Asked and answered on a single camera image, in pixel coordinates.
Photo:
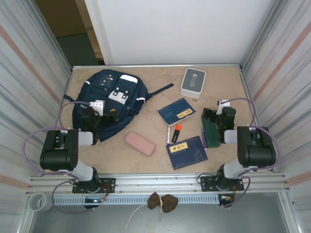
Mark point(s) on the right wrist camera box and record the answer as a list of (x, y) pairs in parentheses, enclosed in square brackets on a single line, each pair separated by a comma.
[(222, 106)]

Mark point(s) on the navy blue backpack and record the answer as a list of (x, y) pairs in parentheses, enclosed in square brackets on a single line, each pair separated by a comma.
[(136, 89)]

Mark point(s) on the blue notebook with gold drawing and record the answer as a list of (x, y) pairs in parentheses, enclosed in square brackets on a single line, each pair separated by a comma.
[(187, 155)]

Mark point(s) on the aluminium enclosure frame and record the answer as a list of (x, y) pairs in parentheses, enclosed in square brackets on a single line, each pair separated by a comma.
[(155, 65)]

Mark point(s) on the black highlighter with orange cap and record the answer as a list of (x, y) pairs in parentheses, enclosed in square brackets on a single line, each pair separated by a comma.
[(175, 137)]

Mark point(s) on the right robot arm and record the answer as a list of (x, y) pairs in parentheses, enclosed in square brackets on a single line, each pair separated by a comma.
[(257, 153)]

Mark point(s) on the blue notebook with yellow label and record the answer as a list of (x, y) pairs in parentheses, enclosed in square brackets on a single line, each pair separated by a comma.
[(172, 112)]

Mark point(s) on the pink pencil case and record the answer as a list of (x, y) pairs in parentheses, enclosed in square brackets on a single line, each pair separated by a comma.
[(139, 143)]

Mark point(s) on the purple pen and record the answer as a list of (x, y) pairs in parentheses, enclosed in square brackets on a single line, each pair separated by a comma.
[(204, 139)]

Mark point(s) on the white plastic cup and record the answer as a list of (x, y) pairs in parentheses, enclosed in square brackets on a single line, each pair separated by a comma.
[(47, 204)]

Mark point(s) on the white box with grey top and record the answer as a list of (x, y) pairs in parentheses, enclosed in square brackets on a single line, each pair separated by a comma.
[(193, 80)]

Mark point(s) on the white door frame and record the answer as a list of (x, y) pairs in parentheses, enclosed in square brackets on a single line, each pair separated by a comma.
[(102, 31)]

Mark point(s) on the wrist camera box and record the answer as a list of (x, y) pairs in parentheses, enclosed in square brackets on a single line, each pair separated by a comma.
[(97, 106), (222, 106)]

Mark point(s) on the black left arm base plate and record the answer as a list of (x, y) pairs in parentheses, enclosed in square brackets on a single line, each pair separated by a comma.
[(109, 182)]

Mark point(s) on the aluminium mounting rail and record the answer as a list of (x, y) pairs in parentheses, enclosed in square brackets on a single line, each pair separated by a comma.
[(155, 182)]

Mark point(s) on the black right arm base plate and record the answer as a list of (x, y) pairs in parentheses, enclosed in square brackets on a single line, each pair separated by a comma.
[(206, 182)]

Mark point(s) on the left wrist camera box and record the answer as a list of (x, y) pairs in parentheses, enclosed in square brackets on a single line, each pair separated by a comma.
[(97, 106)]

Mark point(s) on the dark green notebook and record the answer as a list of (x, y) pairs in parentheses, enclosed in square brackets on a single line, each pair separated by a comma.
[(210, 136)]

